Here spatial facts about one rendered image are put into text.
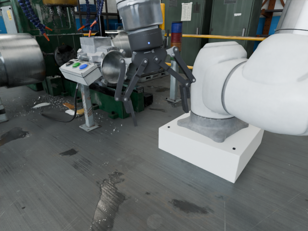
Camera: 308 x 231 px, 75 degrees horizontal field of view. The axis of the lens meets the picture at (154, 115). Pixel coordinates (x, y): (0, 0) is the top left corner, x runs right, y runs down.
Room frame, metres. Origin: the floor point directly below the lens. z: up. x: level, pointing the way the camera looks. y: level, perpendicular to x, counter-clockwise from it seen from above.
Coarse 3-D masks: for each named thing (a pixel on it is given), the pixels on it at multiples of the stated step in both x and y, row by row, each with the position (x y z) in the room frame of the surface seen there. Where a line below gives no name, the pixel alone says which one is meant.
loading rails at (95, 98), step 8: (64, 80) 1.21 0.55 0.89; (64, 88) 1.22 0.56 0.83; (72, 88) 1.15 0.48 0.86; (80, 88) 1.08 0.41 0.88; (96, 88) 0.98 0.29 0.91; (104, 88) 0.93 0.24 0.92; (112, 88) 0.95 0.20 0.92; (136, 88) 0.93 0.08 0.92; (64, 96) 1.16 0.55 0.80; (72, 96) 1.16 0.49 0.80; (80, 96) 1.09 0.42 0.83; (96, 96) 0.98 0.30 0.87; (104, 96) 0.93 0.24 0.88; (112, 96) 0.89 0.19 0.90; (136, 96) 0.93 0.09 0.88; (96, 104) 0.98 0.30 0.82; (104, 104) 0.94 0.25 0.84; (112, 104) 0.89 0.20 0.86; (120, 104) 0.86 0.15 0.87; (136, 104) 0.93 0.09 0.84; (112, 112) 0.86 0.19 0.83; (120, 112) 0.86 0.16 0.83
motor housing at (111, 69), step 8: (104, 48) 0.98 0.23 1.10; (112, 48) 0.98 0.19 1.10; (104, 56) 0.94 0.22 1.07; (112, 56) 1.10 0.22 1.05; (120, 56) 1.05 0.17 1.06; (104, 64) 1.16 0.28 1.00; (112, 64) 1.11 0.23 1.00; (104, 72) 1.12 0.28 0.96; (112, 72) 1.09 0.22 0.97; (112, 80) 1.01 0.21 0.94
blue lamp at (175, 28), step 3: (171, 24) 1.10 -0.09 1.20; (174, 24) 1.09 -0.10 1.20; (177, 24) 1.08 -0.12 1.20; (180, 24) 1.09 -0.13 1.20; (171, 27) 1.10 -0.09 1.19; (174, 27) 1.09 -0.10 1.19; (177, 27) 1.08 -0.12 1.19; (180, 27) 1.09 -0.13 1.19; (171, 30) 1.10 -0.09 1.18; (174, 30) 1.09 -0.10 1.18; (177, 30) 1.08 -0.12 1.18; (180, 30) 1.09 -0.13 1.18
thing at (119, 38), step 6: (108, 30) 1.45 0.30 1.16; (114, 30) 1.47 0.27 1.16; (120, 30) 1.50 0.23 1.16; (108, 36) 1.35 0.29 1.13; (114, 36) 1.38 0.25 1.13; (120, 36) 1.41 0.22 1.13; (126, 36) 1.45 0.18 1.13; (114, 42) 1.35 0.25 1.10; (120, 42) 1.38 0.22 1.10; (126, 42) 1.42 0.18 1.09; (120, 48) 1.36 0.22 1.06; (126, 48) 1.40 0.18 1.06; (126, 54) 1.40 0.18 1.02; (102, 66) 1.42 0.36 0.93
